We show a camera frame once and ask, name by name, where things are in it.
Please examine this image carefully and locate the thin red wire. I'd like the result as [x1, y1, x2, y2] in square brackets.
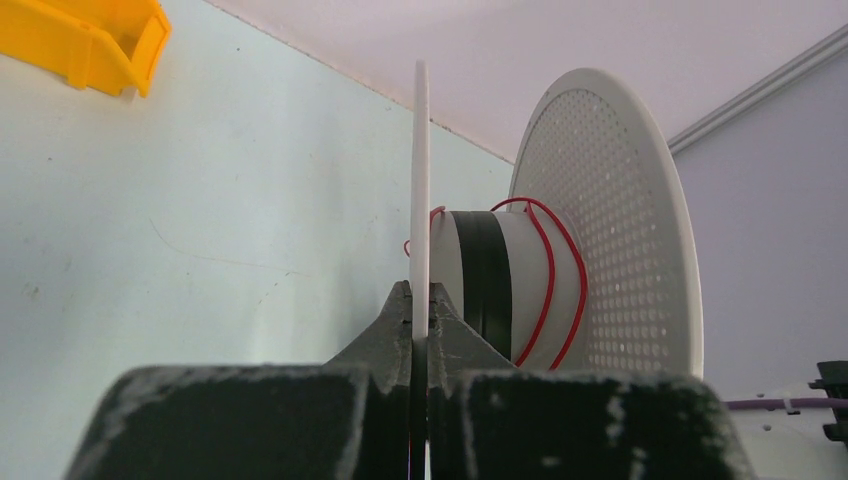
[403, 196, 590, 372]

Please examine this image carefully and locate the orange plastic bin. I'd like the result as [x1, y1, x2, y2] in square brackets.
[1, 0, 172, 97]

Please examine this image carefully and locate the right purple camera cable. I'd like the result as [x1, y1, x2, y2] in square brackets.
[725, 397, 839, 412]

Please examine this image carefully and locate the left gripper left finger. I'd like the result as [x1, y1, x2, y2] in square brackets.
[65, 281, 411, 479]

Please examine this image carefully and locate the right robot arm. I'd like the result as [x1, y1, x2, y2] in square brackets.
[726, 360, 847, 479]

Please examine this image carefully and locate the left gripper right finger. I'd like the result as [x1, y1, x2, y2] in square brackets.
[428, 284, 755, 479]

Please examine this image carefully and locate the white perforated cable spool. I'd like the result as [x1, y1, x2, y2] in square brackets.
[403, 68, 704, 378]

